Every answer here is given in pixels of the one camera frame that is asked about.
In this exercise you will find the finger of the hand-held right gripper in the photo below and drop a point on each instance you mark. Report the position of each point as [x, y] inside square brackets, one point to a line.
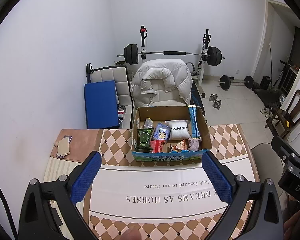
[280, 145]

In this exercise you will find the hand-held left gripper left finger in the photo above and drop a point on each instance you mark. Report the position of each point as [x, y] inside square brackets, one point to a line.
[86, 177]

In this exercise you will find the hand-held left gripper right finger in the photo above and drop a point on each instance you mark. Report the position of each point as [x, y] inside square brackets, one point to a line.
[216, 177]

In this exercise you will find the grey sock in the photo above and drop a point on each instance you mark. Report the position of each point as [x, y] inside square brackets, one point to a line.
[194, 143]

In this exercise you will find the orange cartoon snack packet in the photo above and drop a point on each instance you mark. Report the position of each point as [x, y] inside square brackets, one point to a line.
[177, 147]

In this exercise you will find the cardboard box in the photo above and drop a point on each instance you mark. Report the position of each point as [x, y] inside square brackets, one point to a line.
[165, 158]

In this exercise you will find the white pillow pouch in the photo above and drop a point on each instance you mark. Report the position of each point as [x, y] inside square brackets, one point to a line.
[178, 130]

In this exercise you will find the long blue stick packet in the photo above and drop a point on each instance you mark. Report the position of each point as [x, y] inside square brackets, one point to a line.
[193, 120]

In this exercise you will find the red snack packet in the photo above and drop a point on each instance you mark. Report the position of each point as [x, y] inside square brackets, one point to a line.
[157, 146]

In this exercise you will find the green snack packet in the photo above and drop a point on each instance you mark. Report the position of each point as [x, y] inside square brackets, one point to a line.
[144, 140]

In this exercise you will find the blue cartoon tissue pack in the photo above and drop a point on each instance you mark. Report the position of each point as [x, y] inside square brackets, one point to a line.
[161, 132]

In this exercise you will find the clear plastic bag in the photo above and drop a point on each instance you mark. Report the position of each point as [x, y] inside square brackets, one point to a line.
[148, 123]

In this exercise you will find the person's right hand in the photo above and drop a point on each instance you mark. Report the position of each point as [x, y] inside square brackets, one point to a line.
[297, 222]

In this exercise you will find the person's left hand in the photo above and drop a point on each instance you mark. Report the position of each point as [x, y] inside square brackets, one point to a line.
[132, 234]

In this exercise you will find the grey round seat chair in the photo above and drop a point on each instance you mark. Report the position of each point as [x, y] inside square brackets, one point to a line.
[265, 160]

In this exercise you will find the white shoe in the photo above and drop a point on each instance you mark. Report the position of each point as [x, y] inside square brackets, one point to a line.
[268, 114]
[263, 110]

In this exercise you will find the dark wooden chair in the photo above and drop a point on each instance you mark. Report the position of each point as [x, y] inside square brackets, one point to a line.
[297, 107]

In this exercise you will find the flat cardboard piece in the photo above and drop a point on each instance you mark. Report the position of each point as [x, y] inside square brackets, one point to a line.
[64, 147]

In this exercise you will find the purple phone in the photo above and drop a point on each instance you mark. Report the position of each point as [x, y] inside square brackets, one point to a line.
[68, 138]

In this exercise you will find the black exercise machine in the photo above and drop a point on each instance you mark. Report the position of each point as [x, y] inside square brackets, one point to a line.
[272, 95]

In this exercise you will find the checkered printed tablecloth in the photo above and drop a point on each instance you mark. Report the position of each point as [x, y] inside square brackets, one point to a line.
[152, 180]

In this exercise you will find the chrome dumbbell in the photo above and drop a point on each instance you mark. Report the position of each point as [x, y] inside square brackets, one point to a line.
[217, 104]
[213, 97]

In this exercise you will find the blue folded mat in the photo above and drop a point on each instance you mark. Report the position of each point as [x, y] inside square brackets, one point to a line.
[101, 105]

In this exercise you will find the black blue weight bench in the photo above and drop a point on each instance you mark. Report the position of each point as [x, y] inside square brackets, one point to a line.
[196, 97]

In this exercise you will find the short barbell with black plates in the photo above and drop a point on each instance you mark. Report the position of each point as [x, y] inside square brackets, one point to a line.
[225, 82]

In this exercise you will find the white padded chair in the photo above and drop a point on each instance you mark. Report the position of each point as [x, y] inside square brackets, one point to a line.
[120, 80]

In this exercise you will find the white down jacket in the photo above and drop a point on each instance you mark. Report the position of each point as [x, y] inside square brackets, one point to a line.
[162, 77]

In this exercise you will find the white barbell rack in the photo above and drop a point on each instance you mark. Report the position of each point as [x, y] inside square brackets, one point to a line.
[205, 55]

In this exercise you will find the long barbell with black plates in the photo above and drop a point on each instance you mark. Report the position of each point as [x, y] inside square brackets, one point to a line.
[175, 53]

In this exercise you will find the white door frame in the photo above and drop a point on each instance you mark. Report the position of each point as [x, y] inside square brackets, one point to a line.
[267, 17]

